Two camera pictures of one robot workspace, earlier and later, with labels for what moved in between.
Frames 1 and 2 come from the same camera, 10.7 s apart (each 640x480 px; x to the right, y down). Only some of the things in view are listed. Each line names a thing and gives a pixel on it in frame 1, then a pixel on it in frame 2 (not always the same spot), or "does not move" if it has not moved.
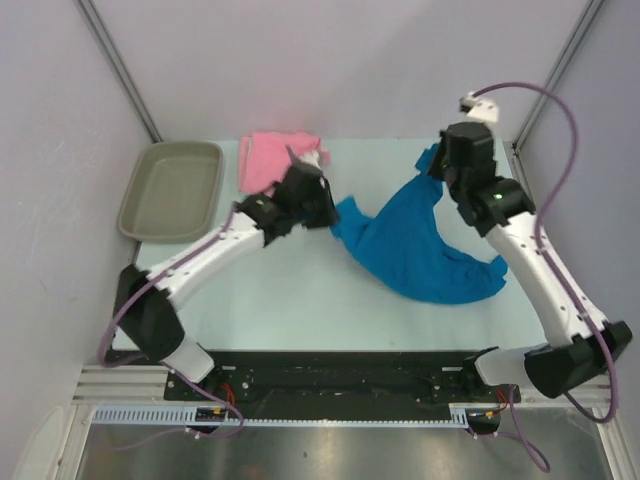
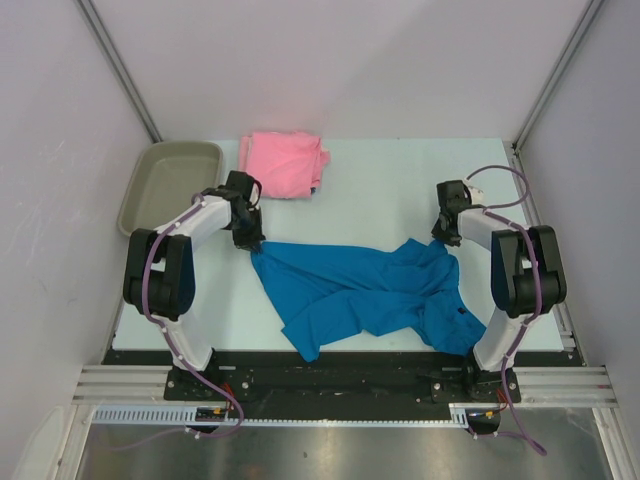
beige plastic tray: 174,192 does not move
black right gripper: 434,168 → 439,234
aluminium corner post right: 558,71 does not move
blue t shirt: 401,242 → 406,289
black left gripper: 328,213 → 253,240
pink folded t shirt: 264,159 does not move
